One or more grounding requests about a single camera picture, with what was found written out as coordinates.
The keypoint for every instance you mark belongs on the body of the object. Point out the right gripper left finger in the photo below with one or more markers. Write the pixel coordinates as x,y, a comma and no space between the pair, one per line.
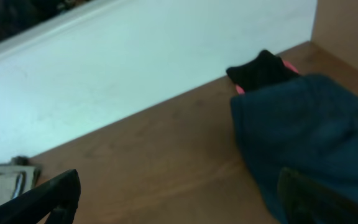
56,200

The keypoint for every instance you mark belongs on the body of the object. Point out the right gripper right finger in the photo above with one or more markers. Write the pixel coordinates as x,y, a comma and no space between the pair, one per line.
306,201

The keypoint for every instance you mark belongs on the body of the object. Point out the navy blue shorts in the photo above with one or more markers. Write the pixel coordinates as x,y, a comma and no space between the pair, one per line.
309,124

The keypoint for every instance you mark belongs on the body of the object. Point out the black garment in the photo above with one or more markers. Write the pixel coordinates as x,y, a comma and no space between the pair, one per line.
265,70

